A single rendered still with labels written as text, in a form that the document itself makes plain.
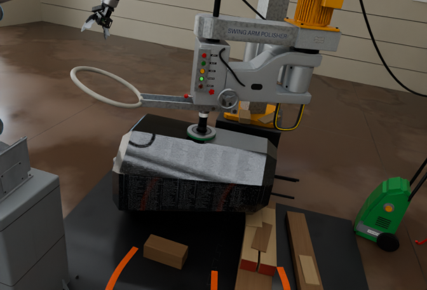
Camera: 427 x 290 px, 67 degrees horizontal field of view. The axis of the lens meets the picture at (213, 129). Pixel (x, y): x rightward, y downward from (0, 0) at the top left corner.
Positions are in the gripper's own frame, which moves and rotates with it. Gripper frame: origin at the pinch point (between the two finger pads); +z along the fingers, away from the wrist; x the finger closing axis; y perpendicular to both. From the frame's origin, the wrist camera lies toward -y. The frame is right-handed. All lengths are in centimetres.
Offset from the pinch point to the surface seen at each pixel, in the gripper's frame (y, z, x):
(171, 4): -522, 10, 425
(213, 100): 42, 5, 74
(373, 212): 143, 28, 209
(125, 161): 23, 74, 46
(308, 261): 140, 72, 146
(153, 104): 20, 26, 46
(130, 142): 13, 63, 50
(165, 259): 80, 116, 70
